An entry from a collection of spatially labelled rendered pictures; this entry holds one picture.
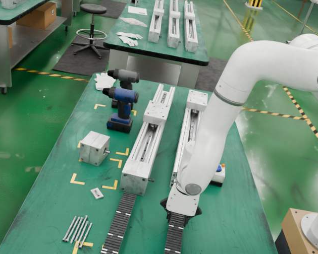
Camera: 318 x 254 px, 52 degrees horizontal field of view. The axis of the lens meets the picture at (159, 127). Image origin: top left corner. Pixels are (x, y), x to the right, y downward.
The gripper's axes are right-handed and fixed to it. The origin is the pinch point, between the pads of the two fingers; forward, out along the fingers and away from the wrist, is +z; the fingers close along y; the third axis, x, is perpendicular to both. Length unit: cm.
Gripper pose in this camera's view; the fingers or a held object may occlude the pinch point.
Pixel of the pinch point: (177, 218)
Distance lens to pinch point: 119.8
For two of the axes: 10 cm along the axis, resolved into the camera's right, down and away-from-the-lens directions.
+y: 9.7, 2.3, -0.5
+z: -1.8, 8.3, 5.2
